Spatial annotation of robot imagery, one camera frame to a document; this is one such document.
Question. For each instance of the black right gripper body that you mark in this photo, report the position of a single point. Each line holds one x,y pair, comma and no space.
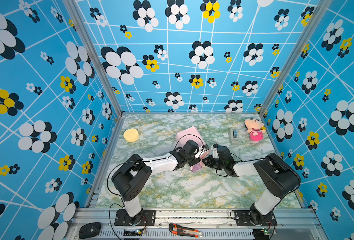
215,163

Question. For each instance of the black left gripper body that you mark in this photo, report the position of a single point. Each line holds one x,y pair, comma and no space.
192,160

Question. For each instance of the purple wrapping paper sheet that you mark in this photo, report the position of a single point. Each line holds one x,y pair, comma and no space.
191,134

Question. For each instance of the small grey white device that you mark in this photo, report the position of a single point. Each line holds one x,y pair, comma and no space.
234,136

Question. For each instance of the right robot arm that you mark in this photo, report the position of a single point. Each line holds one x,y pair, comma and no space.
278,177

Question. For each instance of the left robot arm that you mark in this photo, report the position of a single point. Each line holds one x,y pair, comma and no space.
133,174

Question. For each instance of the pink plush doll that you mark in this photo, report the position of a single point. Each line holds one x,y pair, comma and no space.
255,129

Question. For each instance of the yellow round sponge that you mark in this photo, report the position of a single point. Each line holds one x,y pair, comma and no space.
131,135

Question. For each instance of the orange black utility knife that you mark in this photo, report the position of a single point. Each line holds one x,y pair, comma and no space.
184,231

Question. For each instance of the right small circuit board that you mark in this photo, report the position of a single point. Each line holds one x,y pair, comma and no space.
261,234

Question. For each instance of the small circuit board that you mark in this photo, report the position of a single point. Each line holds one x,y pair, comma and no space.
135,233
261,234

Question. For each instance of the left small circuit board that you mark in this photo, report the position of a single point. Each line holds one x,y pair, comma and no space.
135,233

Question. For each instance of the black computer mouse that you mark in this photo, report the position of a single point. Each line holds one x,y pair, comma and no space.
89,230

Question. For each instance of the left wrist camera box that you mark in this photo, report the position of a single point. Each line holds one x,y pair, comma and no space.
203,151

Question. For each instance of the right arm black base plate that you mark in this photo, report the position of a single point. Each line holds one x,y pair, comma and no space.
243,219

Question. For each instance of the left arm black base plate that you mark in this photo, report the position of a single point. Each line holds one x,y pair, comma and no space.
143,218

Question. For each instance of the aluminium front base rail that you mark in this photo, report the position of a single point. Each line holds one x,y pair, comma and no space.
215,224

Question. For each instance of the aluminium frame post right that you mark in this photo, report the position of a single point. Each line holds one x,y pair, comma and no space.
319,13

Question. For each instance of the aluminium frame post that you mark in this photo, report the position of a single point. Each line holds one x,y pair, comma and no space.
75,15
319,13

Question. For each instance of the aluminium frame post left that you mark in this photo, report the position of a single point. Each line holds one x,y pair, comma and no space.
75,15

